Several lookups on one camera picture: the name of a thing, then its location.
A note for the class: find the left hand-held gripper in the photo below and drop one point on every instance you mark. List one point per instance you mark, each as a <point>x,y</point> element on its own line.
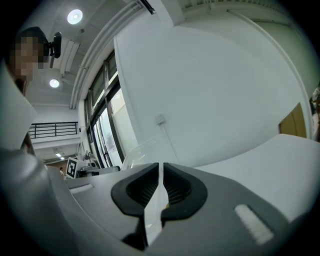
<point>72,168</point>

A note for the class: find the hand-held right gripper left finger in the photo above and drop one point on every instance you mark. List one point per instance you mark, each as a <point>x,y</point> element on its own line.
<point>125,197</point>

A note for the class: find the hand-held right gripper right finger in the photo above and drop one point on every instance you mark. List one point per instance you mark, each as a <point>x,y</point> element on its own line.
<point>193,197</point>

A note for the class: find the black metal railing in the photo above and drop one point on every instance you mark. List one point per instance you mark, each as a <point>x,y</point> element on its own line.
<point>53,130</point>

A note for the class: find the small round ceiling light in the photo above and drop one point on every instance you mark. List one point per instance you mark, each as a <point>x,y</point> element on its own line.
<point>54,83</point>

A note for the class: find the white ceiling air vent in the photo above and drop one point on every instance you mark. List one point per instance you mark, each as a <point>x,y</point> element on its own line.
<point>70,56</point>

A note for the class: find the white ceiling pipes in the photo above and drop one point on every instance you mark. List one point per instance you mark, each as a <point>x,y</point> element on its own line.
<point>95,50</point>

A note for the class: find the person's face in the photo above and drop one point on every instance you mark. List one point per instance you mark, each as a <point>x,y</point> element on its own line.
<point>23,57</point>

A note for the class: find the wooden door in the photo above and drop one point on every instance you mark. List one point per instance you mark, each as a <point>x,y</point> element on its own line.
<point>293,123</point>

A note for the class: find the large round ceiling light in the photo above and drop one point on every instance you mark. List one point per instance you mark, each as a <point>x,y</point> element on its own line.
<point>74,16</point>

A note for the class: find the dark-framed glass window wall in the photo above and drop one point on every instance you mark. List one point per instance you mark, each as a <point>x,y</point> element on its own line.
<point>106,105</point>

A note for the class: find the white wall junction box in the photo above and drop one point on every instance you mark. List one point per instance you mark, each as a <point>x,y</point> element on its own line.
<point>160,119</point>

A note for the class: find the black head-mounted camera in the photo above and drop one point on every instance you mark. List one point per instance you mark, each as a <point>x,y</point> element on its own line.
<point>57,44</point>

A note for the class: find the long white wall pipe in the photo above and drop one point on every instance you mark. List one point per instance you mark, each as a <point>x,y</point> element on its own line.
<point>287,57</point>

